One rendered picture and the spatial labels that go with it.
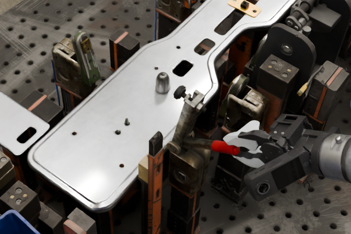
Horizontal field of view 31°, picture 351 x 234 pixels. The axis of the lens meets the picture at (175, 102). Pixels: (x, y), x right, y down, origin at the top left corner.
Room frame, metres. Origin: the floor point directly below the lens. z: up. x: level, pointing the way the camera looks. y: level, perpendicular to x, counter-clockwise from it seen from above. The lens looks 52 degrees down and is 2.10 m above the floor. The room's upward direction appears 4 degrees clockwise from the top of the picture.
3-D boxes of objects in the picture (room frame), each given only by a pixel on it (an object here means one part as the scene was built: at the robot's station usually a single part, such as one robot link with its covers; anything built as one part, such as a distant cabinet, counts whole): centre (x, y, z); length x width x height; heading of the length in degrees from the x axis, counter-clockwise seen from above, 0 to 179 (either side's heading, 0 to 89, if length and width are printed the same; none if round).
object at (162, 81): (0.91, 0.03, 1.02); 0.03 x 0.03 x 0.07
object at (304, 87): (0.88, -0.28, 1.09); 0.10 x 0.01 x 0.01; 146
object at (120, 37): (1.06, 0.14, 0.84); 0.11 x 0.08 x 0.29; 56
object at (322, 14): (0.99, -0.27, 0.94); 0.18 x 0.13 x 0.49; 146
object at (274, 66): (0.88, -0.21, 0.91); 0.07 x 0.05 x 0.42; 56
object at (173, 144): (0.70, 0.00, 1.06); 0.03 x 0.01 x 0.03; 56
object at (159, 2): (1.24, 0.02, 0.87); 0.12 x 0.09 x 0.35; 56
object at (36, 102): (0.85, 0.30, 0.84); 0.11 x 0.10 x 0.28; 56
